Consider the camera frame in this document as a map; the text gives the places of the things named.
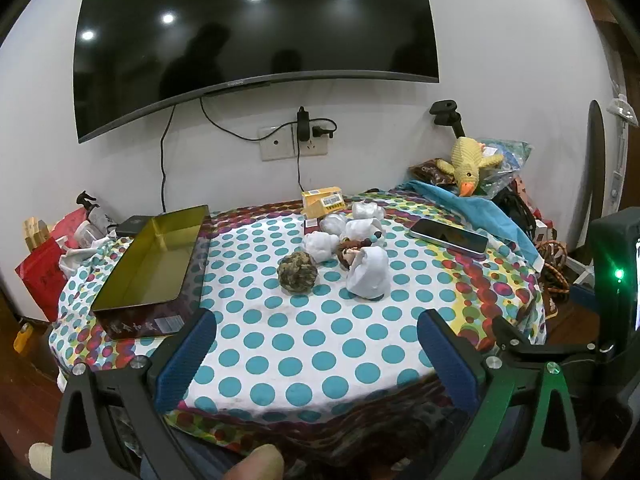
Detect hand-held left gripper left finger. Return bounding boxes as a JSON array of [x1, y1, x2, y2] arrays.
[[50, 309, 217, 480]]

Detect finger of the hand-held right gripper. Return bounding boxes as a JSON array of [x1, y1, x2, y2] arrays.
[[491, 314, 601, 363]]

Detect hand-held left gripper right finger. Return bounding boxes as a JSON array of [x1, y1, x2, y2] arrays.
[[416, 309, 583, 480]]

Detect gold metal tin box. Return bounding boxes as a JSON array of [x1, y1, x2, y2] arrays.
[[90, 205, 211, 342]]

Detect large white sock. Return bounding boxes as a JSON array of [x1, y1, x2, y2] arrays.
[[346, 246, 391, 298]]

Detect brown woven ball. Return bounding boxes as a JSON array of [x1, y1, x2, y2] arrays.
[[277, 252, 319, 293]]

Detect brown toy figurine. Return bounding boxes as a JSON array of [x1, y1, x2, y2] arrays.
[[336, 234, 386, 271]]

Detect small white sock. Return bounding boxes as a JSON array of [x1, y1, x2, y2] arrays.
[[344, 218, 386, 247]]

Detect person's left hand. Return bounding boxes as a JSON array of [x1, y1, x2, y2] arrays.
[[220, 444, 286, 480]]

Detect black bag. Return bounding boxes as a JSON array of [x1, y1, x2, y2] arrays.
[[492, 182, 538, 241]]

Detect black smartphone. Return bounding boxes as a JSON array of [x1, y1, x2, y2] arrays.
[[410, 217, 490, 255]]

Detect polka dot tablecloth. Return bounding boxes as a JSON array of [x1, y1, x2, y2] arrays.
[[47, 190, 551, 456]]

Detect teal cloth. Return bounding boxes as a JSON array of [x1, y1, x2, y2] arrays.
[[395, 179, 544, 272]]

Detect clear plastic bag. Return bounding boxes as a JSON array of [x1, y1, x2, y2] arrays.
[[475, 137, 534, 197]]

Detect white plastic bag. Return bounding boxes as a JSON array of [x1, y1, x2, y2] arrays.
[[57, 232, 121, 278]]

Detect small yellow device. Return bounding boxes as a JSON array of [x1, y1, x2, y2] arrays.
[[13, 324, 35, 356]]

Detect red paper bag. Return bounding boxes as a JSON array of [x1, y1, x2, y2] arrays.
[[15, 207, 91, 323]]

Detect yellow duck plush toy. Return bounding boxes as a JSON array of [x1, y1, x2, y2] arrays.
[[434, 137, 505, 197]]

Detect brown patterned pouch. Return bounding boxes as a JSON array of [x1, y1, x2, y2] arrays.
[[409, 158, 457, 186]]

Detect wooden sticks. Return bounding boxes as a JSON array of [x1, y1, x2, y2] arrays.
[[24, 216, 53, 253]]

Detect black television power cable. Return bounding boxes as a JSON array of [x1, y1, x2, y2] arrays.
[[159, 105, 177, 213]]

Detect black webcam on mount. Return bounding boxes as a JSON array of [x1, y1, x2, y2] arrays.
[[429, 100, 468, 140]]

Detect white wall socket plate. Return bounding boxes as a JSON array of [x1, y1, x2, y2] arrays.
[[258, 124, 331, 162]]

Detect black plug cable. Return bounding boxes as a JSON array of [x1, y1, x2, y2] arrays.
[[200, 96, 339, 142]]

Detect black wall television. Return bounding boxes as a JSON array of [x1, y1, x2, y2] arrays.
[[72, 0, 441, 144]]

